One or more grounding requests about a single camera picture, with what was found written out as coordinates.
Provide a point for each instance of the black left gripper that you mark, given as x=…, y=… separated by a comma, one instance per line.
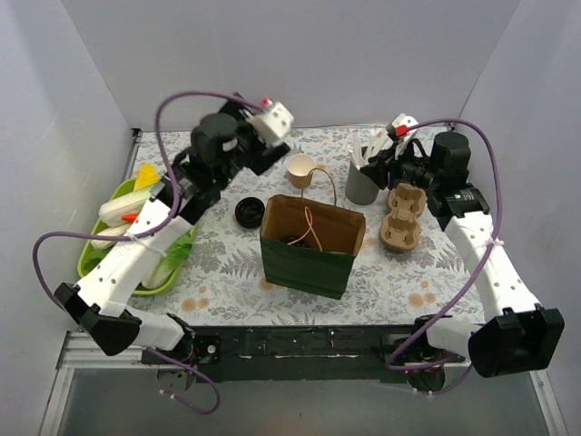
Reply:
x=256, y=148

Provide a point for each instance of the large napa cabbage toy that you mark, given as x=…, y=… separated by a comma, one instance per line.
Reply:
x=125, y=200

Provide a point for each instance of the dark green paper bag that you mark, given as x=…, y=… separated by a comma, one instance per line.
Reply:
x=335, y=236

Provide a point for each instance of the black coffee cup lid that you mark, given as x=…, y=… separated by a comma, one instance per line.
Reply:
x=294, y=240

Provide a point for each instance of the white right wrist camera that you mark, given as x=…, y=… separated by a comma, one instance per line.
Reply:
x=400, y=133

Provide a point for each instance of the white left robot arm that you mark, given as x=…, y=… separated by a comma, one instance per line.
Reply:
x=98, y=302

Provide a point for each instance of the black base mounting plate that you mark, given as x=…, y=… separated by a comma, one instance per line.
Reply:
x=290, y=353

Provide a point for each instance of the yellow corn toy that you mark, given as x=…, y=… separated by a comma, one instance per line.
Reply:
x=146, y=176

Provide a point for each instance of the green plastic vegetable tray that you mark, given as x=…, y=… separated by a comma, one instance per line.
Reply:
x=91, y=257

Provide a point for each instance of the floral patterned table mat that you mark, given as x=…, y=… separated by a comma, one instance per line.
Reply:
x=223, y=282

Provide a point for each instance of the grey straw holder cup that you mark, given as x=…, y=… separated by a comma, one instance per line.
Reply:
x=359, y=189

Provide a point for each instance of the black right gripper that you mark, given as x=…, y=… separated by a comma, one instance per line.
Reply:
x=387, y=164

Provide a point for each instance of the aluminium frame rail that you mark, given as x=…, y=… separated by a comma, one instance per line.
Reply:
x=267, y=395

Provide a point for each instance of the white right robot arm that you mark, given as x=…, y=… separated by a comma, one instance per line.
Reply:
x=519, y=334

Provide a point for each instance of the green leafy lettuce toy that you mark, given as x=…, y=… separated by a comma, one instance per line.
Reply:
x=178, y=252

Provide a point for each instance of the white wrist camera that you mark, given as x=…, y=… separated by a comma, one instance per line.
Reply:
x=273, y=123
x=400, y=133

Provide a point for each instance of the brown cardboard cup carrier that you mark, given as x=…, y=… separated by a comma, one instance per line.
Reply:
x=400, y=229

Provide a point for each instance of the black lid stack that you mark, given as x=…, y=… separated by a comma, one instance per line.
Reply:
x=249, y=212

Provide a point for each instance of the orange carrot toy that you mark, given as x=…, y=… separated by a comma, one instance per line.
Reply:
x=130, y=217

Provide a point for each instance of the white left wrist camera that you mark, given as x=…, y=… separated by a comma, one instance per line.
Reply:
x=273, y=123

